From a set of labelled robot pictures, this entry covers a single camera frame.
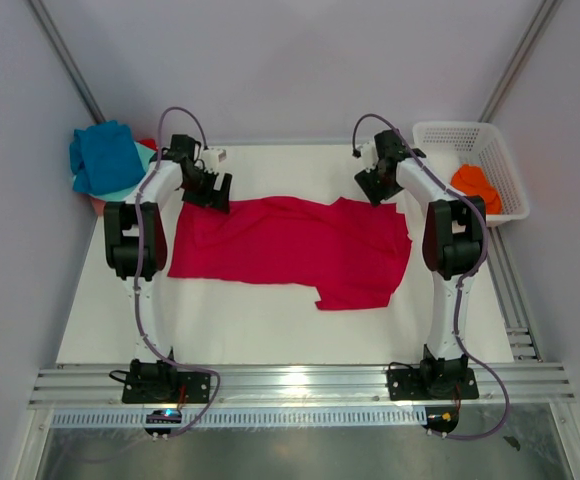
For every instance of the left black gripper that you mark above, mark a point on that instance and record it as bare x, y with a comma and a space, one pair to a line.
218, 199

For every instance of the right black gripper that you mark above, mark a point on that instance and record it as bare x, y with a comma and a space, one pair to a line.
365, 180

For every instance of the magenta t shirt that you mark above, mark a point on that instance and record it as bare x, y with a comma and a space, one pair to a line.
353, 254

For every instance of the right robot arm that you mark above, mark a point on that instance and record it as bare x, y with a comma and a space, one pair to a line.
453, 249

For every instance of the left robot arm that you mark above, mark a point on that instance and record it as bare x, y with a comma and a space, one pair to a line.
137, 252

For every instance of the red folded t shirt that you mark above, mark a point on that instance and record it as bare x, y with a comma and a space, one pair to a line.
149, 143

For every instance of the orange t shirt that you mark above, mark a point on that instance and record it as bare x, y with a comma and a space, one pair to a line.
472, 181

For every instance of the white plastic basket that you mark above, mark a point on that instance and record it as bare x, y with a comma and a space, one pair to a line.
449, 145

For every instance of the pink folded t shirt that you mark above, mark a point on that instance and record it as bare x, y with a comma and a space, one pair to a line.
98, 205

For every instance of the blue folded t shirt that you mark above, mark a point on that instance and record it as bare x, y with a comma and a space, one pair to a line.
104, 159

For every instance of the left black controller board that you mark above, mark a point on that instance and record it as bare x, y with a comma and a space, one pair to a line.
162, 422

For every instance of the black controller board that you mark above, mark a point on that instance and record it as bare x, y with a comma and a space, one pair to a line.
440, 420
162, 422

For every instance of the right black controller board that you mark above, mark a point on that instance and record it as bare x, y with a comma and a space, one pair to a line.
440, 420

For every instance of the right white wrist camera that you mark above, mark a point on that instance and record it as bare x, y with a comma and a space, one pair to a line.
367, 155

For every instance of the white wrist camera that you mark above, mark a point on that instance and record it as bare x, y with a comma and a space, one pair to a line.
212, 158
367, 155

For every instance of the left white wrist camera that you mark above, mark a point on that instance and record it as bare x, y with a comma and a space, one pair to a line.
212, 158

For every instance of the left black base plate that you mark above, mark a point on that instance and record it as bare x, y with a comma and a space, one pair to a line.
168, 388

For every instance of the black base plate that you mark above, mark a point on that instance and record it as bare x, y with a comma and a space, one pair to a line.
414, 384
168, 388

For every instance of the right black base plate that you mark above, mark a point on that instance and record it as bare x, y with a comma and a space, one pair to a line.
414, 384

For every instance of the left corner aluminium post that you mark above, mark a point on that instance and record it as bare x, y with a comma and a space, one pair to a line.
57, 43

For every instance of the corner aluminium post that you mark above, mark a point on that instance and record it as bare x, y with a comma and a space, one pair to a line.
57, 43
534, 31

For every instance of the aluminium front rail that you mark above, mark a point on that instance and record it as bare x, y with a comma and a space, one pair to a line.
296, 386

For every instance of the aluminium rail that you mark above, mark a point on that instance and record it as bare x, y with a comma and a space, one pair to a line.
296, 386
515, 313

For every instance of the right side aluminium rail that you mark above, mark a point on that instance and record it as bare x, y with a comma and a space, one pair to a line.
515, 313

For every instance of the slotted grey cable duct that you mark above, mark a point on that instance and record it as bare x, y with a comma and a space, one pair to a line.
242, 417

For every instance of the right corner aluminium post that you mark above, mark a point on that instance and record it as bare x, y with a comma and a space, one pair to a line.
534, 31

